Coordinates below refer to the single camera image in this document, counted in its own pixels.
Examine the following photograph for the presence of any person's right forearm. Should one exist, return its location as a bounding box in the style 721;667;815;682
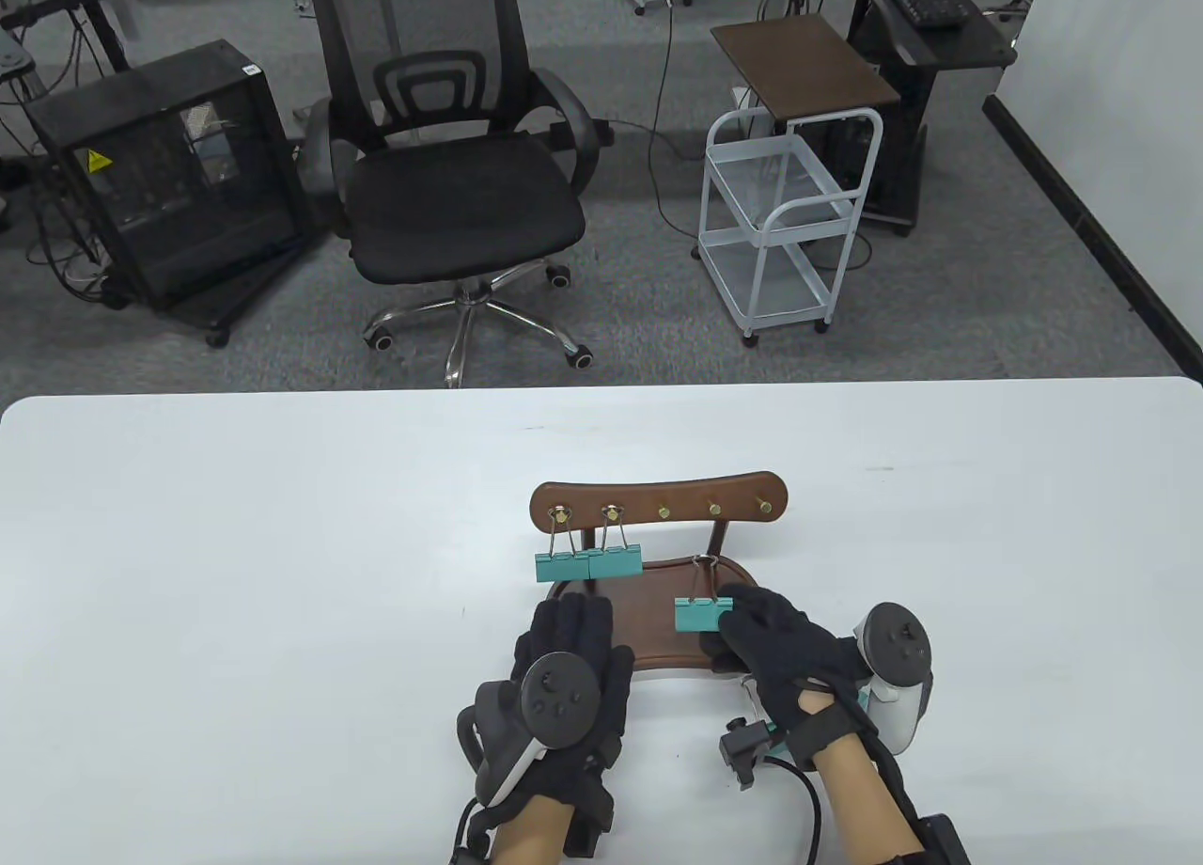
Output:
810;738;927;865

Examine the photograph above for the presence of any black computer desk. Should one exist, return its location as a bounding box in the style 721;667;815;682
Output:
836;0;1019;238

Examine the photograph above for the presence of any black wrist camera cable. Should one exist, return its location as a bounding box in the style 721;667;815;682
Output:
763;755;830;865

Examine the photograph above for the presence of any person's left forearm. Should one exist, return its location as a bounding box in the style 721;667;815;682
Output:
491;799;576;865

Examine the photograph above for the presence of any black desktop tower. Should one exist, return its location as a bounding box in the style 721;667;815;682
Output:
820;113;883;215

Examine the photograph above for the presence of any white rolling wire cart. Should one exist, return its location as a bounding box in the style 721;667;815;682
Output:
697;106;885;347

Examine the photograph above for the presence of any black wheeled computer stand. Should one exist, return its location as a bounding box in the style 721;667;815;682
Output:
99;235;325;349

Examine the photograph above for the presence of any black forearm strap pack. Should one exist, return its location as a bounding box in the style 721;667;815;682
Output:
926;813;975;865

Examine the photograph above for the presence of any person's left hand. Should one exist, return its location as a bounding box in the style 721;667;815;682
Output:
512;592;635;811

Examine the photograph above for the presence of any black glass computer case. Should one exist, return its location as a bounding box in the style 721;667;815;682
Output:
26;39;313;313

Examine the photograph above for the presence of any brown wooden key rack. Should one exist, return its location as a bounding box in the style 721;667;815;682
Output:
530;471;789;673

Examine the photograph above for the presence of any black VR controller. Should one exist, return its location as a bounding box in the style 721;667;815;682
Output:
851;602;934;753
458;653;602;808

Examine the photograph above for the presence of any black floor cable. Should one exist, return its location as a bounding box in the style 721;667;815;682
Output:
601;0;704;238

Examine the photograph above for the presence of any brown wooden side table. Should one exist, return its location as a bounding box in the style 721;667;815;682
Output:
710;14;901;120

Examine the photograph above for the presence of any person's right hand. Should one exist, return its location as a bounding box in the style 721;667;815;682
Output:
703;583;880;769

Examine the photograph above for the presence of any black mesh office chair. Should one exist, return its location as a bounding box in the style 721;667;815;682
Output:
299;0;617;388

